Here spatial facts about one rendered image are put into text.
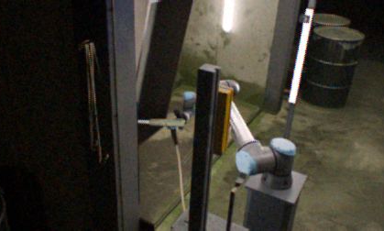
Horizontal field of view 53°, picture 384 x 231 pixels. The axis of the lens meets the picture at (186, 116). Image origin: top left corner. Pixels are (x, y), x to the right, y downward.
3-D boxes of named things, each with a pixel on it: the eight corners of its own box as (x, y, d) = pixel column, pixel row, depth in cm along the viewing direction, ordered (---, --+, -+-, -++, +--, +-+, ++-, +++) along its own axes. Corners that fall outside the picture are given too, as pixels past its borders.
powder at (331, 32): (313, 26, 481) (313, 25, 481) (359, 31, 470) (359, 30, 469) (314, 38, 435) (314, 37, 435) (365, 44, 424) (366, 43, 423)
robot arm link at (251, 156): (278, 161, 216) (225, 74, 262) (250, 167, 210) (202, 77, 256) (269, 177, 227) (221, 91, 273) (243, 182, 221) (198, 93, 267)
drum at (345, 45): (300, 88, 524) (312, 23, 482) (344, 94, 512) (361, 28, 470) (299, 106, 474) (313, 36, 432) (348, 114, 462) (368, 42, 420)
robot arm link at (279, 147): (297, 172, 229) (302, 148, 221) (272, 178, 224) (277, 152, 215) (282, 158, 242) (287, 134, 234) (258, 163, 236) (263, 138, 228)
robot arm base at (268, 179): (296, 177, 241) (299, 164, 236) (287, 194, 227) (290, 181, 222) (267, 168, 249) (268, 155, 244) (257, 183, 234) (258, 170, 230)
